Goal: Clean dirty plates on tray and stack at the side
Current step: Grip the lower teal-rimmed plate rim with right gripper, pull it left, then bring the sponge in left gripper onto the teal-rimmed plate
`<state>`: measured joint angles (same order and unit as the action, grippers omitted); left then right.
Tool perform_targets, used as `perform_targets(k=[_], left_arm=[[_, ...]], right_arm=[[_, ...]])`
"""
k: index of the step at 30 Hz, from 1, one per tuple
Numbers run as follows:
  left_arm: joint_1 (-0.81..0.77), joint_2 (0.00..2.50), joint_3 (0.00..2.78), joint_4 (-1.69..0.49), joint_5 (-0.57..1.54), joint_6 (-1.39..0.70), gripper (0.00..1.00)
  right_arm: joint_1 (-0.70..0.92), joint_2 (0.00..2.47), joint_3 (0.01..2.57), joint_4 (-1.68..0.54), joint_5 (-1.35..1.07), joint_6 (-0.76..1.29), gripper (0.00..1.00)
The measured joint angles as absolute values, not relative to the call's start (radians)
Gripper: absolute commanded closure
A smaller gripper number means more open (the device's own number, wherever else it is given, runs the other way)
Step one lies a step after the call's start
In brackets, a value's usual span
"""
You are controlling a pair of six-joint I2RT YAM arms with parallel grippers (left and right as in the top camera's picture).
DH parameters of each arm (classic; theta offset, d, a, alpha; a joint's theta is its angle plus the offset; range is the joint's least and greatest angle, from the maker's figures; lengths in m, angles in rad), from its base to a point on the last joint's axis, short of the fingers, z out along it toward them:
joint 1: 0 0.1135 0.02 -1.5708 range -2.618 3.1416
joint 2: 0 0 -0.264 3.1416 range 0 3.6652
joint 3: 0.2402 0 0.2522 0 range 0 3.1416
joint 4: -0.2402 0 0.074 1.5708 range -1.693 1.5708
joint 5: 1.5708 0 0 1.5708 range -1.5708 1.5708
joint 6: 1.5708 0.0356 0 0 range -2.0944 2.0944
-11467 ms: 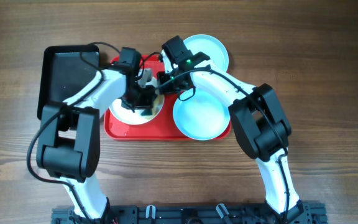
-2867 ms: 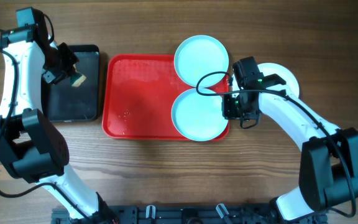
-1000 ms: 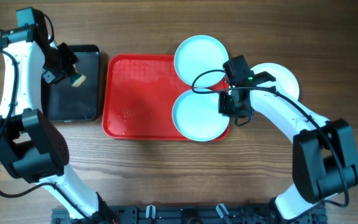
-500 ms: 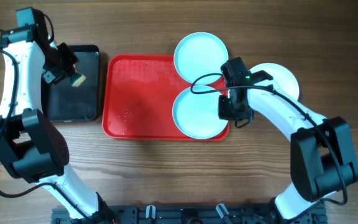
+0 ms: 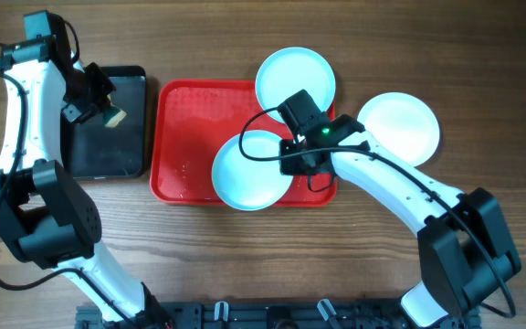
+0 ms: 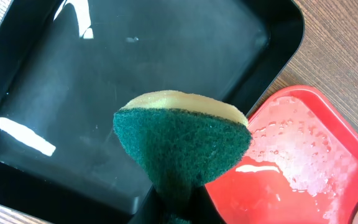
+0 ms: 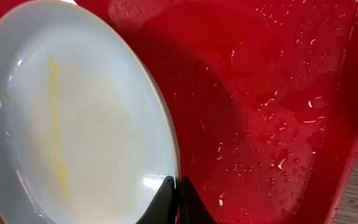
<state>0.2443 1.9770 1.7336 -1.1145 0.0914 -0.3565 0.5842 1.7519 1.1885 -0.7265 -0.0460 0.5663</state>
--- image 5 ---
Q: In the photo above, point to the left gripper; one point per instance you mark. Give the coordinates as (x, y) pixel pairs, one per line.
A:
(100, 82)

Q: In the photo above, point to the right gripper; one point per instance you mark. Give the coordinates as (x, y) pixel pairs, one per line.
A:
(289, 166)

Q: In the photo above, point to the green yellow sponge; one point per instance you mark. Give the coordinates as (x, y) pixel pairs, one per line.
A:
(112, 115)

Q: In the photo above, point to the light blue plate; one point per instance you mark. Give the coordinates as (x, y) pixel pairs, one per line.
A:
(245, 184)
(290, 70)

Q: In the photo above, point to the white round plate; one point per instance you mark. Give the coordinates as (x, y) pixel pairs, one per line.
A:
(402, 124)

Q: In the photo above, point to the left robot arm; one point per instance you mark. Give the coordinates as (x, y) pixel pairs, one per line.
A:
(45, 216)

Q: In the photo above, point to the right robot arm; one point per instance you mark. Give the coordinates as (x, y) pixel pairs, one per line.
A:
(466, 251)

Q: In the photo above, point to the black rectangular tray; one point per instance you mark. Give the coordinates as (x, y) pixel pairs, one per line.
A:
(92, 150)

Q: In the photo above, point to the red plastic tray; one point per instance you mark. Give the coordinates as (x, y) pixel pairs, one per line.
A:
(195, 119)

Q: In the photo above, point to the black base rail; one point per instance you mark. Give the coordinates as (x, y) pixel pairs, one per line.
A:
(361, 314)

